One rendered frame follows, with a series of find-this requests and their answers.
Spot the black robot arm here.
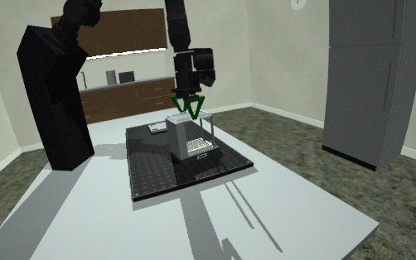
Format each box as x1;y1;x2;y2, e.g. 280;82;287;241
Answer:
42;0;215;89

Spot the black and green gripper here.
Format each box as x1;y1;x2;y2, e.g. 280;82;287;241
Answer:
171;70;205;120

